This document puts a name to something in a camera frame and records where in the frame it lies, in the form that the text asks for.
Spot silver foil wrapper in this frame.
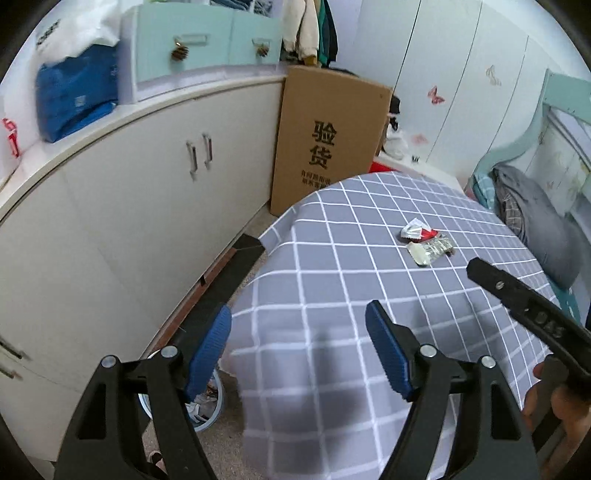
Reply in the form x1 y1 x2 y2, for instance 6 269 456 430
406 234 456 267

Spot white plastic trash bin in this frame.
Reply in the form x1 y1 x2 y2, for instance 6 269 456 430
139 351 227 433

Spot grey clothes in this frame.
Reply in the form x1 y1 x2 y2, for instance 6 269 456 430
492 165 585 289

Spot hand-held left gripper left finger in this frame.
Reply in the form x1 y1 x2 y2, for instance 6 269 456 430
53 304 232 480

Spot folded dark clothes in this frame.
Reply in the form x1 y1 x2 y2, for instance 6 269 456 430
217 0 283 14

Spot white wardrobe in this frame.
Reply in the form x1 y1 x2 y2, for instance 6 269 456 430
332 0 550 185

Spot tall cardboard box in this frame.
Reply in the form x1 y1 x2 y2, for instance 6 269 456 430
270 65 393 217

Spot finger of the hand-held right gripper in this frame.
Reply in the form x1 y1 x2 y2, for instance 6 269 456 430
466 257 591 370

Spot person's right forearm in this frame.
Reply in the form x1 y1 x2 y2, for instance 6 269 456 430
536 434 591 468

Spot dark green clothes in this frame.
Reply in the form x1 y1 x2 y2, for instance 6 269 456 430
316 0 339 65

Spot blue plastic package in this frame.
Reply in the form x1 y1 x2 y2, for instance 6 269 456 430
36 44 119 143

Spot small white plastic bag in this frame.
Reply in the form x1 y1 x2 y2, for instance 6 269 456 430
385 127 410 160

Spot light blue plaid cloth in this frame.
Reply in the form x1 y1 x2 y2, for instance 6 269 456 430
473 173 498 209

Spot white cabinet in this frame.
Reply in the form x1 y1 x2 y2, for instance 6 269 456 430
0 76 287 462

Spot grey checked tablecloth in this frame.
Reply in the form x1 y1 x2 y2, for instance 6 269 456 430
219 172 561 480

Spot mint drawer unit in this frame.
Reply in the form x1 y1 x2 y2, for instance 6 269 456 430
117 4 283 100

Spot person's right hand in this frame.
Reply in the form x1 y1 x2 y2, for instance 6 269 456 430
522 362 591 457

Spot mint bed frame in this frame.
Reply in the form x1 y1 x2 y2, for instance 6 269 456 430
464 69 591 324

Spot black plank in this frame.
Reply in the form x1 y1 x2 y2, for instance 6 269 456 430
173 233 267 352

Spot beige jacket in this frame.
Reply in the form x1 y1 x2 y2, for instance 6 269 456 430
281 0 320 59

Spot white bag with red print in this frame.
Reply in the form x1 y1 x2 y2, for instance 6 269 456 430
0 99 24 182

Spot red white wrapper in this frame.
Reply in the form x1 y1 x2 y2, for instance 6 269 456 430
401 218 437 243

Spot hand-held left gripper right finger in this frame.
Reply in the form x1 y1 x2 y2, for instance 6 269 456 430
364 300 541 480

